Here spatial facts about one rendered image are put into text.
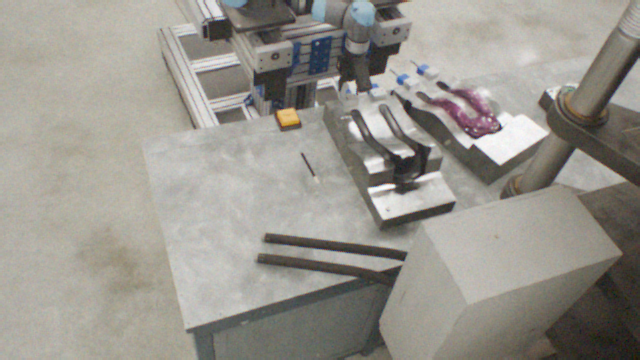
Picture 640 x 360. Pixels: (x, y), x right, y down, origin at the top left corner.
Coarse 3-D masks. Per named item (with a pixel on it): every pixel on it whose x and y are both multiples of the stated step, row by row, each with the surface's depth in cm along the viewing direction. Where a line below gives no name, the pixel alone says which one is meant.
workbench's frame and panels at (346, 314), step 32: (352, 288) 169; (384, 288) 180; (224, 320) 149; (256, 320) 162; (288, 320) 172; (320, 320) 182; (352, 320) 192; (224, 352) 172; (256, 352) 182; (288, 352) 193; (320, 352) 206; (352, 352) 219
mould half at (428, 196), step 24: (360, 96) 195; (336, 120) 187; (408, 120) 191; (336, 144) 190; (360, 144) 181; (384, 144) 180; (432, 144) 178; (360, 168) 174; (384, 168) 169; (432, 168) 178; (360, 192) 178; (384, 192) 173; (408, 192) 174; (432, 192) 175; (384, 216) 167; (408, 216) 170
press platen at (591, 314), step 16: (592, 288) 137; (576, 304) 134; (592, 304) 134; (608, 304) 135; (560, 320) 131; (576, 320) 131; (592, 320) 132; (608, 320) 132; (560, 336) 128; (576, 336) 129; (592, 336) 129; (608, 336) 129; (624, 336) 130; (560, 352) 129; (576, 352) 126; (592, 352) 126; (608, 352) 127; (624, 352) 127
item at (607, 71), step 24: (624, 24) 88; (600, 48) 94; (624, 48) 89; (600, 72) 94; (624, 72) 93; (576, 96) 100; (600, 96) 97; (552, 144) 108; (528, 168) 117; (552, 168) 112; (528, 192) 119
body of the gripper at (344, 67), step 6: (342, 54) 185; (348, 54) 176; (354, 54) 175; (360, 54) 176; (342, 60) 183; (348, 60) 182; (336, 66) 188; (342, 66) 183; (348, 66) 181; (342, 72) 185; (348, 72) 181; (348, 78) 183
